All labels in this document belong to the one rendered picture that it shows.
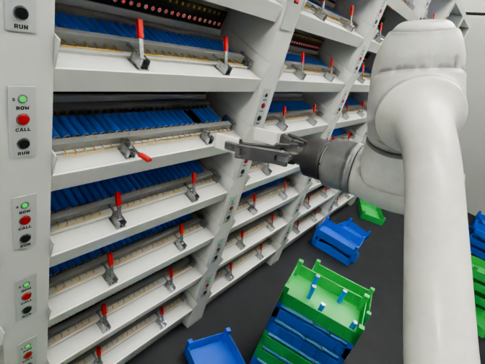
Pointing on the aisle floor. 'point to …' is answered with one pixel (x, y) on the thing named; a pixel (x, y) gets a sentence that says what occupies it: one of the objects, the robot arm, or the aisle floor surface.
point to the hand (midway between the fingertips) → (239, 137)
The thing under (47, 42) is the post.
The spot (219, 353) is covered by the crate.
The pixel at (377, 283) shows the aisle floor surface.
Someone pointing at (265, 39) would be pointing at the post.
